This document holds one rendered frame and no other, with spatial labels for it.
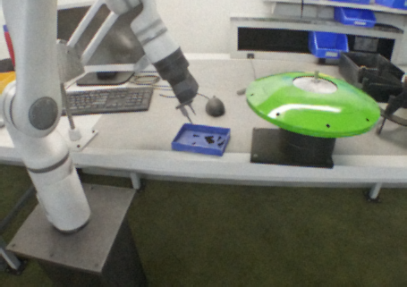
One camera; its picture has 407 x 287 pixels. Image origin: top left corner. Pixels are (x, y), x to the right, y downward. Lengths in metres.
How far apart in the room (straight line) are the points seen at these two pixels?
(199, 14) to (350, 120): 1.11
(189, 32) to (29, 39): 1.16
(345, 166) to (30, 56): 0.68
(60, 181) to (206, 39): 1.16
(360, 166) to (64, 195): 0.66
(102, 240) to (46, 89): 0.32
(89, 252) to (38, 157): 0.22
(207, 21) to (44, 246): 1.26
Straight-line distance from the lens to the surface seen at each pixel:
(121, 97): 0.99
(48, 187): 0.58
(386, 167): 0.77
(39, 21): 0.48
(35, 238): 0.69
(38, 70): 0.48
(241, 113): 0.87
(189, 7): 1.52
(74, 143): 0.81
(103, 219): 0.66
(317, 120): 0.55
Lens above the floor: 1.32
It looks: 32 degrees down
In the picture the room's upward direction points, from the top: 2 degrees counter-clockwise
